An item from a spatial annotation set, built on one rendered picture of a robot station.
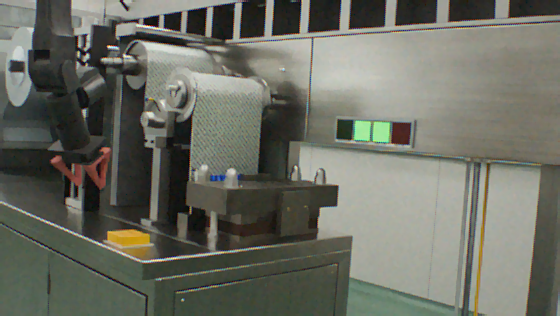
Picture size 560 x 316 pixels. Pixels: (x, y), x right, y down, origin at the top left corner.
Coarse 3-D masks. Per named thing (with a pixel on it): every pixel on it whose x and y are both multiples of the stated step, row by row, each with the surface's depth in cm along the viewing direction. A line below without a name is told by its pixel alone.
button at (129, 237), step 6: (108, 234) 132; (114, 234) 131; (120, 234) 130; (126, 234) 131; (132, 234) 131; (138, 234) 132; (144, 234) 132; (108, 240) 132; (114, 240) 130; (120, 240) 129; (126, 240) 128; (132, 240) 129; (138, 240) 131; (144, 240) 132
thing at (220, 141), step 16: (192, 128) 155; (208, 128) 158; (224, 128) 162; (240, 128) 166; (256, 128) 170; (192, 144) 155; (208, 144) 158; (224, 144) 162; (240, 144) 166; (256, 144) 170; (192, 160) 155; (208, 160) 159; (224, 160) 163; (240, 160) 167; (256, 160) 171; (192, 176) 156
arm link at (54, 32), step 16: (48, 0) 102; (64, 0) 104; (48, 16) 103; (64, 16) 105; (32, 32) 104; (48, 32) 103; (64, 32) 104; (32, 48) 104; (48, 48) 103; (64, 48) 104; (32, 64) 105; (48, 64) 103; (32, 80) 106; (48, 80) 105
